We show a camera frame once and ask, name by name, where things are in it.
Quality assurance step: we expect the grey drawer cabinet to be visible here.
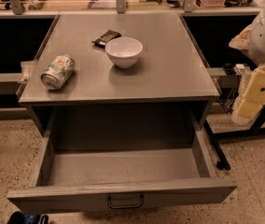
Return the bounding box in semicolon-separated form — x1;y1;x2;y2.
16;12;221;135

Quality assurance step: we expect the dark snack bar wrapper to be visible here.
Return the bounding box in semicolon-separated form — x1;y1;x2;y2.
93;30;121;48

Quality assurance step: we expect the white power adapter with cables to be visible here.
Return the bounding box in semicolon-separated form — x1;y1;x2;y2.
222;63;250;76

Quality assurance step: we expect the open grey top drawer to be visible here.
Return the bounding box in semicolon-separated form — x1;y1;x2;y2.
7;105;238;216

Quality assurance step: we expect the black metal drawer handle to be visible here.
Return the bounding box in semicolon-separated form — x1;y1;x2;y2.
107;194;145;210

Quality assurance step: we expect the blue black object on floor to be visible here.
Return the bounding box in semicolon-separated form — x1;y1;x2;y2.
7;211;49;224

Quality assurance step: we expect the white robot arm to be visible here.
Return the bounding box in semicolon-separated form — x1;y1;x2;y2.
229;7;265;124

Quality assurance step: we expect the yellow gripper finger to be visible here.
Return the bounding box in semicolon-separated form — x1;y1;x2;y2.
231;63;265;125

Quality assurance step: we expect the white ceramic bowl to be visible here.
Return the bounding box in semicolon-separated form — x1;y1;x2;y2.
105;37;143;68

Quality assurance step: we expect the black table leg frame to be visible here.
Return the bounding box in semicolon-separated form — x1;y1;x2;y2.
204;106;265;171

